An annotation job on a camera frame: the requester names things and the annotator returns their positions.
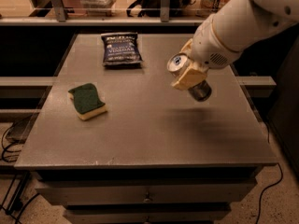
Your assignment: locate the lower grey cabinet drawer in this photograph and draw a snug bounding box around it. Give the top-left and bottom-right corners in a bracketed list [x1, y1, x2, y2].
[64, 203, 231, 224]

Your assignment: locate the blue chip bag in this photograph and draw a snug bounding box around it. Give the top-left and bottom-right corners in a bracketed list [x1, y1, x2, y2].
[101, 32, 143, 66]

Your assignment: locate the black cables left floor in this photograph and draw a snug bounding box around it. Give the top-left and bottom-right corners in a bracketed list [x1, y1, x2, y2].
[0, 115, 41, 224]

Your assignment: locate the grey metal railing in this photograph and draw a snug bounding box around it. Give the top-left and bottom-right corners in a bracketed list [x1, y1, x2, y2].
[0, 0, 202, 27]

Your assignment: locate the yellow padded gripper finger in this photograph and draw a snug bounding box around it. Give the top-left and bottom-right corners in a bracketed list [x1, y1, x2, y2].
[180, 38, 192, 58]
[171, 62, 208, 91]

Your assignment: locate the green yellow sponge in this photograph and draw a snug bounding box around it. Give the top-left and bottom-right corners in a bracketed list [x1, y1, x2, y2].
[68, 83, 107, 120]

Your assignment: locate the silver blue Red Bull can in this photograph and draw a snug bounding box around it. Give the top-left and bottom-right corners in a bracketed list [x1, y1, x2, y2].
[166, 52, 212, 102]

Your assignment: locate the black backpack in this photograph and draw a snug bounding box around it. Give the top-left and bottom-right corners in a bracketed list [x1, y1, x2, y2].
[126, 0, 195, 17]

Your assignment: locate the grey cabinet drawer with knob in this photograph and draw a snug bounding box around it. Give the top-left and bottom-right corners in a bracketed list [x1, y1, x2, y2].
[36, 178, 257, 206]

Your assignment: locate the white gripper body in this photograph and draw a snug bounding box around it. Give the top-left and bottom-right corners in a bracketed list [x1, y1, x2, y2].
[190, 14, 241, 69]

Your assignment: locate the black floor cable right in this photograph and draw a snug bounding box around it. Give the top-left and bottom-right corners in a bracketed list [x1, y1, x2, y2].
[254, 121, 284, 224]

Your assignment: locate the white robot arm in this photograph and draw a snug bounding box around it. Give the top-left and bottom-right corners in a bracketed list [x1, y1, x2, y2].
[172, 0, 299, 91]

